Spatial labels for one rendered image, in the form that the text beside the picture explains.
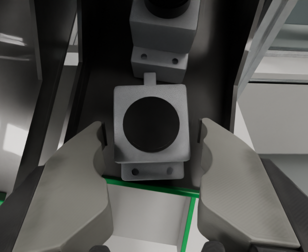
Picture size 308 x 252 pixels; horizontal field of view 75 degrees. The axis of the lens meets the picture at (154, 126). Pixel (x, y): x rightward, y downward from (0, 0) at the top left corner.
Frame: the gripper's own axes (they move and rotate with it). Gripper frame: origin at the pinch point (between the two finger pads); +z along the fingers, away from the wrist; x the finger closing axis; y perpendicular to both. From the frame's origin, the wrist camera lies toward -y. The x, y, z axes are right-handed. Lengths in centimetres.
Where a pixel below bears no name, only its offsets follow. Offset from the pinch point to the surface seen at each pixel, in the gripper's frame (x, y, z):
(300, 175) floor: 109, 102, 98
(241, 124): 28, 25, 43
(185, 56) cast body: 2.7, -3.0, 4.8
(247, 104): 45, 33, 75
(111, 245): -9.1, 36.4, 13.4
